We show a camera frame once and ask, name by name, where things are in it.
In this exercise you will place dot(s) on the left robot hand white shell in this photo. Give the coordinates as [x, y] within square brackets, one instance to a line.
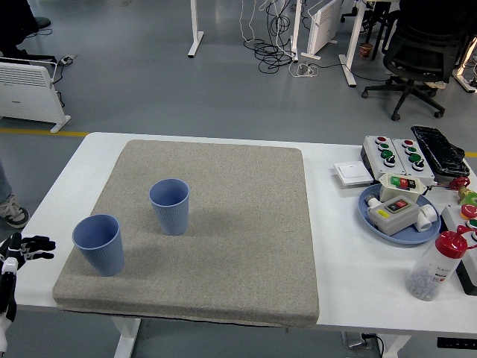
[35, 246]

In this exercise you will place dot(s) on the blue ribbed plastic cup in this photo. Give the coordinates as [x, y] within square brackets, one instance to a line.
[173, 218]
[102, 253]

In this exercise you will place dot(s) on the person's leg with sneaker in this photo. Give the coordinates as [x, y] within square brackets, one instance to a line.
[13, 212]

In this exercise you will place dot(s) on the white table leg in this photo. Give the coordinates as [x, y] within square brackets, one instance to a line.
[395, 347]
[126, 339]

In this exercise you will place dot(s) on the grey-brown mat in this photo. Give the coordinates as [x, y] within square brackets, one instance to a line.
[223, 223]

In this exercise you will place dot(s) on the grey power strip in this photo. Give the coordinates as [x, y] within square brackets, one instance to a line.
[66, 59]

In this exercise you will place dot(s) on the person in dark trousers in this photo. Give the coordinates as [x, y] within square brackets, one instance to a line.
[13, 26]

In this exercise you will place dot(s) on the white desk leg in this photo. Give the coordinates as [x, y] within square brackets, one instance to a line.
[350, 56]
[295, 33]
[195, 33]

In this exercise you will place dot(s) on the grey four-button control box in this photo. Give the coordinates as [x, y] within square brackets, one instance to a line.
[376, 156]
[404, 160]

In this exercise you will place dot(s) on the blue plate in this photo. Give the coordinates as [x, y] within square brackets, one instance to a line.
[404, 236]

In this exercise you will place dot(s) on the white pipe fitting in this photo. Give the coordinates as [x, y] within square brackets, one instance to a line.
[426, 218]

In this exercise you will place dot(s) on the clear bottle with red cap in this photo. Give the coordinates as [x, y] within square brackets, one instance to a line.
[432, 268]

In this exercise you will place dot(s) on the black tray wrapped in plastic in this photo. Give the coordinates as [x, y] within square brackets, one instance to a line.
[441, 151]

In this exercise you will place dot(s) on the black table height controller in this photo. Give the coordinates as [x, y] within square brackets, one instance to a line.
[456, 342]

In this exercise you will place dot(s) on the black office chair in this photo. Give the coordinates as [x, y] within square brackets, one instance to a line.
[425, 48]

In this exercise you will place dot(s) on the white desk foot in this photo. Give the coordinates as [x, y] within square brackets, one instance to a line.
[466, 83]

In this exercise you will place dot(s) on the white wall switch plate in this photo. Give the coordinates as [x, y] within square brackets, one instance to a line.
[352, 173]

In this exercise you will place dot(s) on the white switch box green red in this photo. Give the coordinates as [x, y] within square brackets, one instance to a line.
[391, 192]

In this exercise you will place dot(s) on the grey switch box red black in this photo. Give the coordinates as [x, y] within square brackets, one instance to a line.
[395, 222]

